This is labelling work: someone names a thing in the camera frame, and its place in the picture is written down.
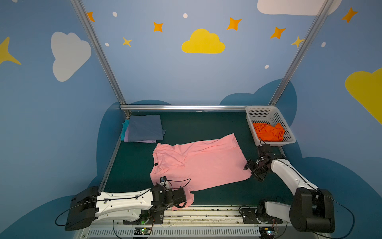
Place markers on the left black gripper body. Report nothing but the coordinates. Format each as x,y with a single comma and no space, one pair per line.
181,195

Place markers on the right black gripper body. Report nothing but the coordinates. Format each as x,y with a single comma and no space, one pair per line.
253,167

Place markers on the pink t shirt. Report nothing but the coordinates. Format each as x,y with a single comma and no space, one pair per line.
200,165

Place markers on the white plastic laundry basket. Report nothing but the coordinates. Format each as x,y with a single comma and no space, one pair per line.
268,115

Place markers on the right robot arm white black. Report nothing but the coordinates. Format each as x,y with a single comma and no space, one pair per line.
311,210

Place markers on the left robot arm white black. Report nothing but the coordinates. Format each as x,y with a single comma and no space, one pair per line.
134,208

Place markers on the orange t shirt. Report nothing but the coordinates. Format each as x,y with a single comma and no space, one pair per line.
267,132

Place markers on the left green circuit board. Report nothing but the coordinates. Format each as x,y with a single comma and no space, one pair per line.
142,232

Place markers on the green circuit board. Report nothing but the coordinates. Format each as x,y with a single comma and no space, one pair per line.
142,232
267,233

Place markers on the right green circuit board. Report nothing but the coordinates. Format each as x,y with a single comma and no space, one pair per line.
267,233

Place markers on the folded lilac t shirt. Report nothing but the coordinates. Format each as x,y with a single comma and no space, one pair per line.
141,141

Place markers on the folded grey blue t shirt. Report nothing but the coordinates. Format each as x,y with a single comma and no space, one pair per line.
146,127

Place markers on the folded teal t shirt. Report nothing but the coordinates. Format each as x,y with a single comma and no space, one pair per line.
124,131

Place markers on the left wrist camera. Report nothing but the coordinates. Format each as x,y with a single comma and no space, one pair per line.
163,181

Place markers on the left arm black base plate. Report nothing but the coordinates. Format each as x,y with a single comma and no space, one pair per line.
147,217

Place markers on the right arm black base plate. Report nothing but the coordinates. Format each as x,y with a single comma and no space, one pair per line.
251,216

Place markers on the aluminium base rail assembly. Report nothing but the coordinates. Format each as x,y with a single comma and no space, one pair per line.
195,222

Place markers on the aluminium frame back crossbar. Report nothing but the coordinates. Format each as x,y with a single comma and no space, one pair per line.
182,108

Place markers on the aluminium frame right post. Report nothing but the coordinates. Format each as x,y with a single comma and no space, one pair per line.
314,29

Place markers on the aluminium frame post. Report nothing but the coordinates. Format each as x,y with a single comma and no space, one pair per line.
314,29
87,25

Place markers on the aluminium frame left post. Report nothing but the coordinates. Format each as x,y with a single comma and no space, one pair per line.
87,25

